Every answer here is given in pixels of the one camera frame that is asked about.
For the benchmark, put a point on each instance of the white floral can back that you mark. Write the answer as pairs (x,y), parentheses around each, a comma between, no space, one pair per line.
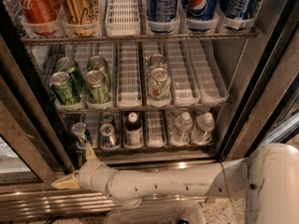
(156,61)

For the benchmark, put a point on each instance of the white floral can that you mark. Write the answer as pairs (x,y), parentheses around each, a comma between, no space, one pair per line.
(156,61)
(159,84)

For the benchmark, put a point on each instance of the dark juice bottle white cap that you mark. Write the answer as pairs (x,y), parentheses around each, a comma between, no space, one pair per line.
(134,131)

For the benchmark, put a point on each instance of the green can back left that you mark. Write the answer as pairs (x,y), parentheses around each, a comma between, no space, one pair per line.
(71,67)

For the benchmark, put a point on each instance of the clear water bottle right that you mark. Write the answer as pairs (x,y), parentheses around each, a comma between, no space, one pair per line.
(202,130)

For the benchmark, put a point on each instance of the empty white tray bottom shelf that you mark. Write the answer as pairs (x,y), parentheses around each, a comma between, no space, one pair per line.
(155,129)

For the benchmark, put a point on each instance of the gold la croix can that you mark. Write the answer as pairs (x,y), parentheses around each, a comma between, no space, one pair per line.
(82,15)

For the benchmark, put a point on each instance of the fridge door right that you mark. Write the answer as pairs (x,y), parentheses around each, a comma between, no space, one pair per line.
(265,81)

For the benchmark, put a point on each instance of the blue pepsi can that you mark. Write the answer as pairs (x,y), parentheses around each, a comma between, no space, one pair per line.
(240,14)
(199,13)
(161,13)

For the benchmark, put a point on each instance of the clear water bottle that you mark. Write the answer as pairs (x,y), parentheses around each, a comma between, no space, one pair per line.
(180,136)
(202,130)

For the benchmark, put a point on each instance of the silver redbull can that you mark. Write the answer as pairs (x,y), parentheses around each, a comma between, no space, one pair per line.
(107,118)
(108,139)
(82,134)

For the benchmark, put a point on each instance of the green can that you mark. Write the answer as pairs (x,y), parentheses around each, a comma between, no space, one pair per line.
(99,63)
(64,89)
(97,88)
(71,67)

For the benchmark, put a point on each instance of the empty white tray far right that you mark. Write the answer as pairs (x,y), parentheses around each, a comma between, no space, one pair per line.
(207,73)

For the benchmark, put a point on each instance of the blue pepsi can left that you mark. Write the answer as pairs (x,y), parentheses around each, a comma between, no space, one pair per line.
(161,13)

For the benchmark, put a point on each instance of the silver redbull can front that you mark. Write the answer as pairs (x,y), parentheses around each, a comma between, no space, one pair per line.
(108,139)

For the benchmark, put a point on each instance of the clear water bottle left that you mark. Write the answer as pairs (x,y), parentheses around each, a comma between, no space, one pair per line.
(180,136)

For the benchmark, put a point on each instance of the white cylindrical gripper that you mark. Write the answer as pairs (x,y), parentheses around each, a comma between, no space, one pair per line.
(88,175)

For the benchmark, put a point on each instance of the empty white tray middle right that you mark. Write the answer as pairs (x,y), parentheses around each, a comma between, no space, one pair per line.
(184,87)

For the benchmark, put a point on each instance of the fridge door left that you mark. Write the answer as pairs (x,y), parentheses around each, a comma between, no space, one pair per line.
(29,121)

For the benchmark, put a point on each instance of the fridge door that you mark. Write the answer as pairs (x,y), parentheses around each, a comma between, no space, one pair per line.
(29,121)
(265,81)

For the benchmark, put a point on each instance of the empty white tray top shelf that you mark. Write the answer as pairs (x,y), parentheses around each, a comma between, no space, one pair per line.
(122,18)

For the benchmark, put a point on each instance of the white floral can front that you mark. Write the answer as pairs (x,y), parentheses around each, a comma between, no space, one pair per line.
(159,84)

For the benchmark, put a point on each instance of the silver redbull can back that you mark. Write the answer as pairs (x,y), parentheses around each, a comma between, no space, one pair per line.
(107,118)

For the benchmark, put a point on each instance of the clear plastic bin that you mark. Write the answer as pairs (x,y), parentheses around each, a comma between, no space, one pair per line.
(161,213)

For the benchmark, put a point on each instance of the empty white tray shelf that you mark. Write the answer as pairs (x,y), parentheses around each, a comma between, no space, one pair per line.
(122,18)
(155,129)
(129,93)

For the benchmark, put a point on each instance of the blue pepsi can right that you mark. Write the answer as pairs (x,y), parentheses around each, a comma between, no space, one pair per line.
(240,14)

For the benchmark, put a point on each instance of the blue pepsi can middle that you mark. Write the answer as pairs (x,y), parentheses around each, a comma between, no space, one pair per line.
(199,13)

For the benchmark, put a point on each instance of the green can front left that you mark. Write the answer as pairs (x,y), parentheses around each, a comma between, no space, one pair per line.
(64,89)

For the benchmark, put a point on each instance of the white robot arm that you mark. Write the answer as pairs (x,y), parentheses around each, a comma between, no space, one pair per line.
(268,179)

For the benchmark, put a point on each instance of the red coca-cola can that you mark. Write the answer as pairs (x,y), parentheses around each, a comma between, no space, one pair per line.
(39,12)

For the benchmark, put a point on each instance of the empty white tray middle shelf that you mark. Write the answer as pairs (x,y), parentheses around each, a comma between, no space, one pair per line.
(129,93)

